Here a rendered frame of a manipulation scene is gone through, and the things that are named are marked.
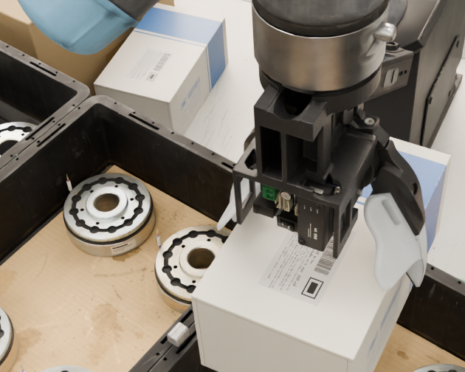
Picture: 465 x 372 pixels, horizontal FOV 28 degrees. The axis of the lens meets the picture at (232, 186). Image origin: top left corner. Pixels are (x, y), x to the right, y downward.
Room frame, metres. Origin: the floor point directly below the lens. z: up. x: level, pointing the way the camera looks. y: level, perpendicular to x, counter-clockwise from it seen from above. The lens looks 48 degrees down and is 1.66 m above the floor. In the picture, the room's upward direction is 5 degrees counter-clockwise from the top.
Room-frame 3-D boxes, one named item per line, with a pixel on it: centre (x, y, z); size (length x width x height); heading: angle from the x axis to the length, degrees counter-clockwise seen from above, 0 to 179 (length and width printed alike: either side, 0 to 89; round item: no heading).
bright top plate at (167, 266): (0.62, 0.04, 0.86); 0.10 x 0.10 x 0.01
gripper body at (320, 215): (0.40, -0.05, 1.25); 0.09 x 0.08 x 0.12; 150
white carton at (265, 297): (0.43, -0.07, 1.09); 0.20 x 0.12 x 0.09; 150
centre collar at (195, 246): (0.62, 0.04, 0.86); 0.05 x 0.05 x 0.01
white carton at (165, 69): (1.07, 0.09, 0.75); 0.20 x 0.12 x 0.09; 154
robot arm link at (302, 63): (0.41, -0.06, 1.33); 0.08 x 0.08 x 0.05
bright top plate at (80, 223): (0.71, 0.15, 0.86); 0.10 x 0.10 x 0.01
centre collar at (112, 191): (0.71, 0.15, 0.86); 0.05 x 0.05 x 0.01
